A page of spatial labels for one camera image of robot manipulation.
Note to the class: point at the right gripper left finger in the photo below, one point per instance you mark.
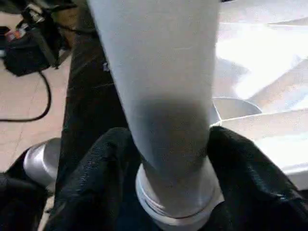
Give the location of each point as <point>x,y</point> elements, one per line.
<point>96,187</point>

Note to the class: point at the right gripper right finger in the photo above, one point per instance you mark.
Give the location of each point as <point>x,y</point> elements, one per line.
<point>252,187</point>

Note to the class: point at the white plastic table top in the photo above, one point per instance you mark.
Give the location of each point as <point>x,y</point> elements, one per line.
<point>264,72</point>

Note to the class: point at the white plastic table leg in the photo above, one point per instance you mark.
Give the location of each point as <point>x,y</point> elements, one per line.
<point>156,72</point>

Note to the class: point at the grey robot body shell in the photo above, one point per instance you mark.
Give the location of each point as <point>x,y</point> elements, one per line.
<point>41,161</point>

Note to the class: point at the black floor bag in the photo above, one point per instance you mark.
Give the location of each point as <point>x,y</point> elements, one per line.
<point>26,57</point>

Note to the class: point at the black side table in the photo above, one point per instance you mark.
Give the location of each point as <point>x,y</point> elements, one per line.
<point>48,43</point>

